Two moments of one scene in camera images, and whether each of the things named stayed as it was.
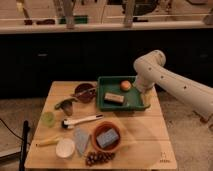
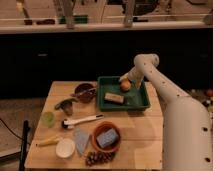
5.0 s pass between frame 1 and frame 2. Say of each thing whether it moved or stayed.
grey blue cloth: stayed
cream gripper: moved
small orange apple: stayed
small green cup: stayed
